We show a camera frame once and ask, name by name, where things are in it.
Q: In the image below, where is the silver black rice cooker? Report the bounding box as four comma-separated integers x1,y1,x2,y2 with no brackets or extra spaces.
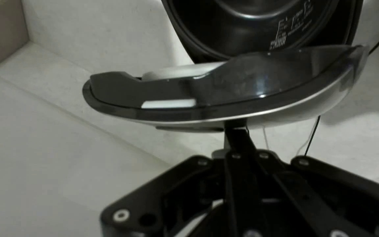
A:
82,0,369,131

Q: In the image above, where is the black rice cooker cable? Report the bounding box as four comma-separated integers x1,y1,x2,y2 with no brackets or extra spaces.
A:
300,114,323,155

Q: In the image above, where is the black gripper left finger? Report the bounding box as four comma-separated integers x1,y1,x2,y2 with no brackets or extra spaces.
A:
225,122,260,237

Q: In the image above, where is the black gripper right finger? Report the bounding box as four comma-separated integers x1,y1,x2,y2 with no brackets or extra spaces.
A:
256,150,366,237

